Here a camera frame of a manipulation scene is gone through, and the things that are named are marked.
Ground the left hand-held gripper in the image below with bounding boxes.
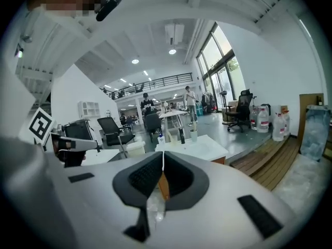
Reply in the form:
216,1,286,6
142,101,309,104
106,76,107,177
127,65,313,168
27,107,101,168

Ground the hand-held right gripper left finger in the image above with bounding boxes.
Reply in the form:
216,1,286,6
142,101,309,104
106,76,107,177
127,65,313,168
64,151,164,249

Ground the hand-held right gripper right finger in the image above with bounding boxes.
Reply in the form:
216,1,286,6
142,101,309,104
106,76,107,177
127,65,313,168
155,151,299,249

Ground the brown paper piece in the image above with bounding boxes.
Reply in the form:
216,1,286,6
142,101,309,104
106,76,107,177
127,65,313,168
146,151,171,224

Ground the beige plastic bin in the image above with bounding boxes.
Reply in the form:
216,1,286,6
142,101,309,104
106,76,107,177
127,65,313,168
126,141,146,158

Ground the large white washbasin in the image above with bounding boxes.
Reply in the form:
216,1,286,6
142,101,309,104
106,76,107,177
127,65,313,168
155,134,229,162

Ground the brown wooden platform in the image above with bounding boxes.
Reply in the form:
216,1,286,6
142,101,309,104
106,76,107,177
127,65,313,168
230,136,301,191

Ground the clear water jug red label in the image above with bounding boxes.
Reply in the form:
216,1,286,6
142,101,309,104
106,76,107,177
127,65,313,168
250,107,259,131
282,110,292,136
272,112,286,142
256,107,270,134

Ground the white table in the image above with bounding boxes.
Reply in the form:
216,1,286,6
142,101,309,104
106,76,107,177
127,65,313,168
158,109,189,140

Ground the black high-back office chair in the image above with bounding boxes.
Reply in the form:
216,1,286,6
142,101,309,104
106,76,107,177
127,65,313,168
222,89,254,132

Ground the black mezzanine railing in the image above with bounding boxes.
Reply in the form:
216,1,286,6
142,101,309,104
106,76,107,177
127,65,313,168
103,73,193,100

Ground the black standing fan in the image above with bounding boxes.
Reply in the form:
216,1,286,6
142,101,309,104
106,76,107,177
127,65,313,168
219,90,229,114

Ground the clear plastic wrapped bundle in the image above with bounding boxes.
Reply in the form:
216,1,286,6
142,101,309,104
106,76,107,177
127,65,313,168
300,105,331,162

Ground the ceiling air conditioner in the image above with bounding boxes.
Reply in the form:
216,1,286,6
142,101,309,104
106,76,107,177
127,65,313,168
164,23,185,45

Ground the tall glass window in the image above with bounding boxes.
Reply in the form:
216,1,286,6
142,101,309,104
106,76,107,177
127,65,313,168
196,22,246,108

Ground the black chair with white frame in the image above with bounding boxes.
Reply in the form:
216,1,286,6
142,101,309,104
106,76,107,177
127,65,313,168
63,120,95,141

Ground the white wall shelf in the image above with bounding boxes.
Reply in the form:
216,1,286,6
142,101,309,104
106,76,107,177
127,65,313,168
77,101,101,118

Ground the black head-mounted camera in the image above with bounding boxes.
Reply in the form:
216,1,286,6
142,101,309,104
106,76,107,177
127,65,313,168
95,0,122,22

